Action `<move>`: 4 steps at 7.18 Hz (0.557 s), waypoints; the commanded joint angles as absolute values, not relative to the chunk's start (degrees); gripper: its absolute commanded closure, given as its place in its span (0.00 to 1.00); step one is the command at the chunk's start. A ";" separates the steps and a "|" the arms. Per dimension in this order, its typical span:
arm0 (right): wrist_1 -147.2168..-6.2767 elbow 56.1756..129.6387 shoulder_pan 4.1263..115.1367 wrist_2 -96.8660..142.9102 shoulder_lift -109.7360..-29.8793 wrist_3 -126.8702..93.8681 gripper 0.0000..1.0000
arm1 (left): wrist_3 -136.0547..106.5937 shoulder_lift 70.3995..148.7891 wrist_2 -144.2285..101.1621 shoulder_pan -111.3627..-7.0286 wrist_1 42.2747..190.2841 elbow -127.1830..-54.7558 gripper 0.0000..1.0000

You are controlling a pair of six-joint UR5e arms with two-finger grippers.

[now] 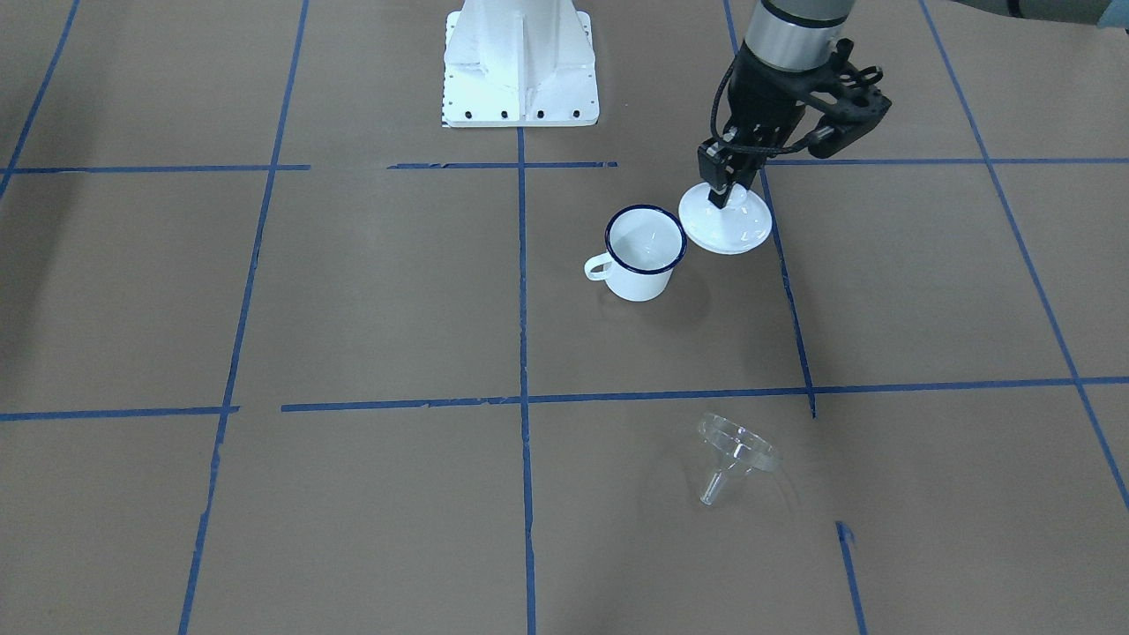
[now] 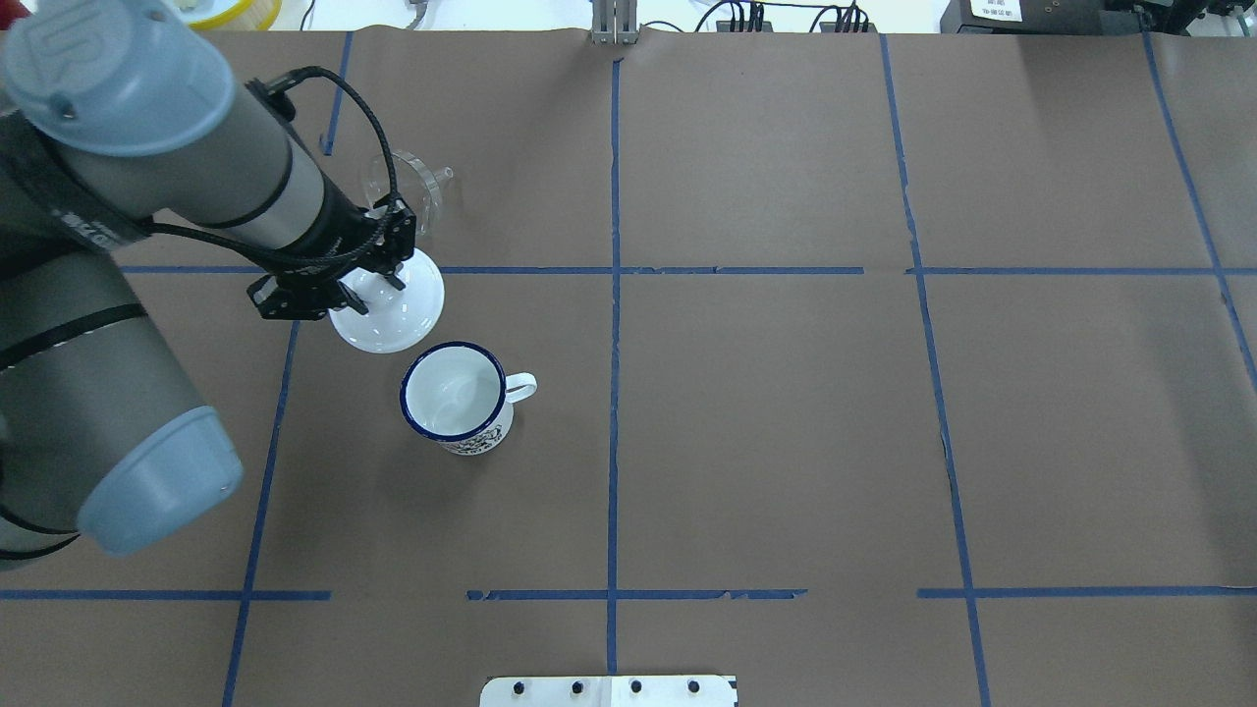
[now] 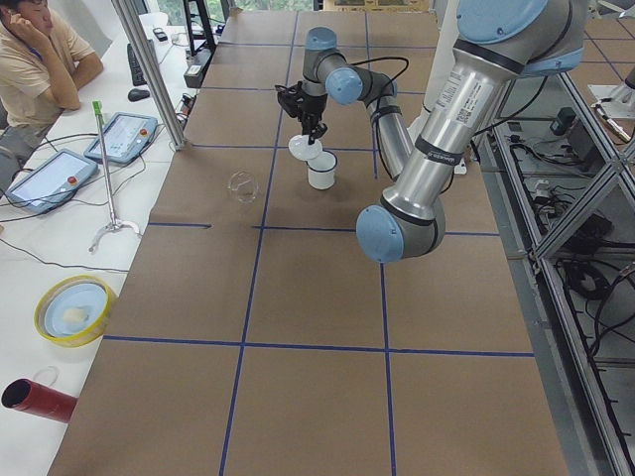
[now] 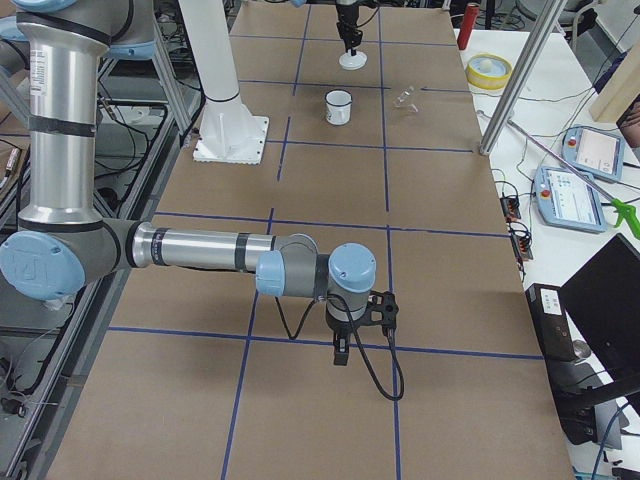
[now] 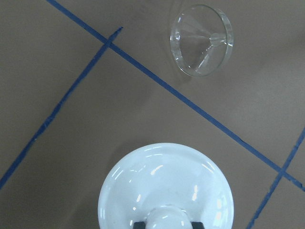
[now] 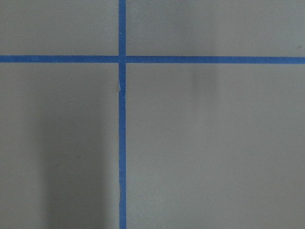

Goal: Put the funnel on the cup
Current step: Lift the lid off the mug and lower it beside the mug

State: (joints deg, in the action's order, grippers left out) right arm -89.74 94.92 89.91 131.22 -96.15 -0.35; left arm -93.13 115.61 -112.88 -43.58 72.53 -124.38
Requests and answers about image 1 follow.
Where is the clear glass funnel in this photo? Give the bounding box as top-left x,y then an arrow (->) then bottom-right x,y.
698,414 -> 782,506

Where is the white enamel cup lid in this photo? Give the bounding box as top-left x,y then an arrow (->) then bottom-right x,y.
677,183 -> 774,256

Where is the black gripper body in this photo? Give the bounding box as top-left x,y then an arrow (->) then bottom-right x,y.
723,44 -> 816,155

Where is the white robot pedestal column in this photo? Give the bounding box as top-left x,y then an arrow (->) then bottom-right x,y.
441,1 -> 601,128

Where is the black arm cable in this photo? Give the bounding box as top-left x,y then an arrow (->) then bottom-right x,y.
709,62 -> 830,160

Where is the white enamel cup blue rim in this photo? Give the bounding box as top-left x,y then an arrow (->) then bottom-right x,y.
583,205 -> 688,303

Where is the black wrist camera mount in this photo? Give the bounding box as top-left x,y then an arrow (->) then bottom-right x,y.
800,40 -> 892,160

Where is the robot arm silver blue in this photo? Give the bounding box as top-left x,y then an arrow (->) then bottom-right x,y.
698,1 -> 870,209

